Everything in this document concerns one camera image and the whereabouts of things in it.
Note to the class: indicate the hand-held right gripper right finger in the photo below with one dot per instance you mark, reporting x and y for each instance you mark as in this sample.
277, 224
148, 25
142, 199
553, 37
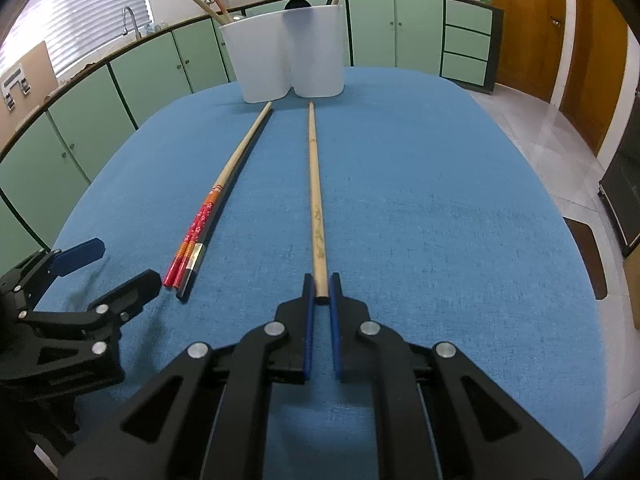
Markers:
336, 330

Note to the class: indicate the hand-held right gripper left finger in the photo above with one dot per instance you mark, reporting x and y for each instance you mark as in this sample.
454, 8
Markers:
309, 330

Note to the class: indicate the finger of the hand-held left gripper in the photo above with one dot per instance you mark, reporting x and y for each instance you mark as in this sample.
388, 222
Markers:
135, 287
80, 252

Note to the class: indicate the white two-compartment utensil holder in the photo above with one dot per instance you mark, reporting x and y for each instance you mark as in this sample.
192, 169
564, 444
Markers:
260, 60

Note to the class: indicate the black spoon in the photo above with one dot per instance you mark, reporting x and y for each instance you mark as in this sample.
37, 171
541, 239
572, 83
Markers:
297, 4

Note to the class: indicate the blue table cloth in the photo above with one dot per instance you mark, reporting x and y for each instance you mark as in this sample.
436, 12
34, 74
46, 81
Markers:
450, 235

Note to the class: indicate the green base cabinets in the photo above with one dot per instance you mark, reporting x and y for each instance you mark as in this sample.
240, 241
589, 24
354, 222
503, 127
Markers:
150, 80

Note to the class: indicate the brown cardboard board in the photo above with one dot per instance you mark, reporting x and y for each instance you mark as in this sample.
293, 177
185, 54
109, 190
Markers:
42, 70

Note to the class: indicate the chrome kitchen faucet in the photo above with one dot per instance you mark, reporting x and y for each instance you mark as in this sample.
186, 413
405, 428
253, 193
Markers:
131, 17

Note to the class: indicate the white window blinds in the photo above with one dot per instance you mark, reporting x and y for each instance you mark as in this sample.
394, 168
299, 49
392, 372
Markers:
75, 10

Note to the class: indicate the brown floor mat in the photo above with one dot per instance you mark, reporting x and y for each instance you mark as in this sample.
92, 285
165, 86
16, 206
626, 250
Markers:
585, 255

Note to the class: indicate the black glass-front cabinet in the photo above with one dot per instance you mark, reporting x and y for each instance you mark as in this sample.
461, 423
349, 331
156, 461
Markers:
625, 195

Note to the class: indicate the wooden door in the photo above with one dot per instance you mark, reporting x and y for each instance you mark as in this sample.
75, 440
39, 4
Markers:
525, 25
595, 60

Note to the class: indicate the white wall-mount device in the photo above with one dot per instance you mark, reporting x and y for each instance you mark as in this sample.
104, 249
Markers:
12, 82

